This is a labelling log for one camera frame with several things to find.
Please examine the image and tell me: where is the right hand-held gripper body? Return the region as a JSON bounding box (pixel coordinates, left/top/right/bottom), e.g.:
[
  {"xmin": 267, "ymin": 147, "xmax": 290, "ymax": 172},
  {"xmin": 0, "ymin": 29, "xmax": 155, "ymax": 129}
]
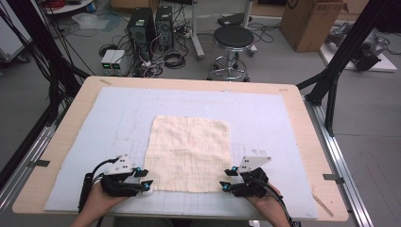
[{"xmin": 231, "ymin": 155, "xmax": 272, "ymax": 199}]

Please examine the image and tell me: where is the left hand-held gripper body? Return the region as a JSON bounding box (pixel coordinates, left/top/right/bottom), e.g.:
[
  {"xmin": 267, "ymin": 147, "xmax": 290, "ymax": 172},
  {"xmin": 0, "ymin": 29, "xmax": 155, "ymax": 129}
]
[{"xmin": 99, "ymin": 154, "xmax": 143, "ymax": 198}]

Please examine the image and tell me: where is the cream patterned cloth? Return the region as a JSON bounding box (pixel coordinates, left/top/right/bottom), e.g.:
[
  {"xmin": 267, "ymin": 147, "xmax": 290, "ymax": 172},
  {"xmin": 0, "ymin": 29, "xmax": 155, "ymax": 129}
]
[{"xmin": 143, "ymin": 114, "xmax": 233, "ymax": 193}]

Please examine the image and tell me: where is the person's left hand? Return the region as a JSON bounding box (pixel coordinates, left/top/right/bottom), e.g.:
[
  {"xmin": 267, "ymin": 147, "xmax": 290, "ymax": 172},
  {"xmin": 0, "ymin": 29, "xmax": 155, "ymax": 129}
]
[{"xmin": 80, "ymin": 183, "xmax": 127, "ymax": 218}]

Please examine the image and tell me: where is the thin wooden stick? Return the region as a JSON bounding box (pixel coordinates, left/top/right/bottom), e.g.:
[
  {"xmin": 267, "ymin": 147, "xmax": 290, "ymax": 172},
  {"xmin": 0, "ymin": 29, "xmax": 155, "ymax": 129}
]
[{"xmin": 311, "ymin": 188, "xmax": 335, "ymax": 218}]

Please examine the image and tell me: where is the white grid mat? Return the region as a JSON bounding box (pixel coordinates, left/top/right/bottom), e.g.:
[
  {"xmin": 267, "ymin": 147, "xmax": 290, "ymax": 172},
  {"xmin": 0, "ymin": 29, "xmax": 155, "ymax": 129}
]
[{"xmin": 44, "ymin": 86, "xmax": 319, "ymax": 220}]

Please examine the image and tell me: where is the white power supply box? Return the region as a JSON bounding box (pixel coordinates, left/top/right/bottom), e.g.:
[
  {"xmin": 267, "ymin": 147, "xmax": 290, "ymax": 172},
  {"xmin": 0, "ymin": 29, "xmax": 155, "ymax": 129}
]
[
  {"xmin": 100, "ymin": 49, "xmax": 116, "ymax": 73},
  {"xmin": 110, "ymin": 49, "xmax": 127, "ymax": 73}
]

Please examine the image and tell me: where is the black round stool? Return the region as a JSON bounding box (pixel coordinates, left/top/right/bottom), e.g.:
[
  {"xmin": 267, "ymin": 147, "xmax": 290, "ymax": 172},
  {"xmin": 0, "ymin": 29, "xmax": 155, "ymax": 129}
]
[{"xmin": 206, "ymin": 25, "xmax": 257, "ymax": 83}]

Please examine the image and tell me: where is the large black computer tower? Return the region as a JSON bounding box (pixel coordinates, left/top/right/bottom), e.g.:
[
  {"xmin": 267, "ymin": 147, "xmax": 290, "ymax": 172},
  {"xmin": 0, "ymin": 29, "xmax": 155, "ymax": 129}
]
[{"xmin": 127, "ymin": 8, "xmax": 157, "ymax": 62}]

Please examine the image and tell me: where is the white desk leg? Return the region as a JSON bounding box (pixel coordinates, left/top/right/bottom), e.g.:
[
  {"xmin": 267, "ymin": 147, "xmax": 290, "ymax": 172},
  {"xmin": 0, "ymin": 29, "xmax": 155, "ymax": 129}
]
[
  {"xmin": 188, "ymin": 0, "xmax": 206, "ymax": 61},
  {"xmin": 241, "ymin": 0, "xmax": 258, "ymax": 57}
]

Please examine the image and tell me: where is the slim black computer tower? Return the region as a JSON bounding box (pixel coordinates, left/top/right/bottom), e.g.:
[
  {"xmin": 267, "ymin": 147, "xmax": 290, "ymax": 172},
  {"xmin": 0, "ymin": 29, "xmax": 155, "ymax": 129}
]
[{"xmin": 155, "ymin": 5, "xmax": 175, "ymax": 51}]

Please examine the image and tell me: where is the flat black case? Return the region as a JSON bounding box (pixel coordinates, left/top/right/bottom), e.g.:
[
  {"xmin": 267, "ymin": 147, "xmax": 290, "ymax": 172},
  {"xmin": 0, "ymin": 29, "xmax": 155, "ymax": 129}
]
[{"xmin": 217, "ymin": 12, "xmax": 253, "ymax": 27}]

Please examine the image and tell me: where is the clear plastic bag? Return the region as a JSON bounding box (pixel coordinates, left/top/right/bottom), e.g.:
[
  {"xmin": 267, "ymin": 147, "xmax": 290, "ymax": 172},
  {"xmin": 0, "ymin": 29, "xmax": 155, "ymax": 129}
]
[{"xmin": 71, "ymin": 12, "xmax": 111, "ymax": 31}]

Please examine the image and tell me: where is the brown cardboard box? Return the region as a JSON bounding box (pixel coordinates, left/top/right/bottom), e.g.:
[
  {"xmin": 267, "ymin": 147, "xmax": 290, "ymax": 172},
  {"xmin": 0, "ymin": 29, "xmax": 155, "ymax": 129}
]
[{"xmin": 279, "ymin": 0, "xmax": 348, "ymax": 53}]

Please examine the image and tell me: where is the round white table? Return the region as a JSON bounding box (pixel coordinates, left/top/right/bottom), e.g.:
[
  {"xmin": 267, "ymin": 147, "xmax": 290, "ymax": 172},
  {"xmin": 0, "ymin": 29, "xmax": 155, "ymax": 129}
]
[{"xmin": 41, "ymin": 0, "xmax": 96, "ymax": 15}]

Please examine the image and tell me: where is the white board with machine parts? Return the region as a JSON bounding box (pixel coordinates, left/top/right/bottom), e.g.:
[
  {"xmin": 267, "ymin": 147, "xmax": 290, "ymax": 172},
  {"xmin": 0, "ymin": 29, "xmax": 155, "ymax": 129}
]
[{"xmin": 320, "ymin": 22, "xmax": 398, "ymax": 74}]

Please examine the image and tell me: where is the white cabinet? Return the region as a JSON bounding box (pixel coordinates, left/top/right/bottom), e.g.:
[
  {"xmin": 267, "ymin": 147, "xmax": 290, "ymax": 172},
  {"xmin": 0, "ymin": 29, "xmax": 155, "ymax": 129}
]
[{"xmin": 0, "ymin": 9, "xmax": 32, "ymax": 64}]

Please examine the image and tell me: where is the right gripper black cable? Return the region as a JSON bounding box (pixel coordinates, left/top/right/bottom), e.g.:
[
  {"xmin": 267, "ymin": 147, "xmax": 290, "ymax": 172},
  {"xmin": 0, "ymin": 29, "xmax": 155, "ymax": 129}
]
[{"xmin": 252, "ymin": 178, "xmax": 301, "ymax": 227}]

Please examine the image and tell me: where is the grey metal bracket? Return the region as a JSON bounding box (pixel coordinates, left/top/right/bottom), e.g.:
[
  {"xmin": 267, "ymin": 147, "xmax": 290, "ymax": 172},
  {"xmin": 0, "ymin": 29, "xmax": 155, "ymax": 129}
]
[
  {"xmin": 323, "ymin": 173, "xmax": 345, "ymax": 184},
  {"xmin": 27, "ymin": 159, "xmax": 51, "ymax": 168}
]

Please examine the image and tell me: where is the aluminium rail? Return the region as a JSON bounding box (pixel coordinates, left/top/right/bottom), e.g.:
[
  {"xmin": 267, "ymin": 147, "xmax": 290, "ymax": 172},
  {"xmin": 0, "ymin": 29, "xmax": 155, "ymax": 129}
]
[
  {"xmin": 304, "ymin": 96, "xmax": 375, "ymax": 227},
  {"xmin": 0, "ymin": 124, "xmax": 58, "ymax": 216}
]

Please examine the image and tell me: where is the coiled black cable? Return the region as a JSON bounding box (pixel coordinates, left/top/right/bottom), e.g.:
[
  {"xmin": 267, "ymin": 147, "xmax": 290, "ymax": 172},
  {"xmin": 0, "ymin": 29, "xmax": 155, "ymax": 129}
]
[
  {"xmin": 162, "ymin": 48, "xmax": 187, "ymax": 70},
  {"xmin": 97, "ymin": 43, "xmax": 118, "ymax": 58}
]

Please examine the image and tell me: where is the black metal frame post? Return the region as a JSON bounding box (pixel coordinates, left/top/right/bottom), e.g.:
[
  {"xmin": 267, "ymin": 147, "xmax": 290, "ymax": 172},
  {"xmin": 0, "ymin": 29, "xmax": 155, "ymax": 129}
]
[{"xmin": 296, "ymin": 0, "xmax": 401, "ymax": 137}]

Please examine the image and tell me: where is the black frame post with cables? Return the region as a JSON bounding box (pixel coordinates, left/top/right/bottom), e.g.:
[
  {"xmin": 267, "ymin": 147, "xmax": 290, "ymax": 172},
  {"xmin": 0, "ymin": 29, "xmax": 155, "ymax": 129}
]
[{"xmin": 0, "ymin": 0, "xmax": 91, "ymax": 127}]

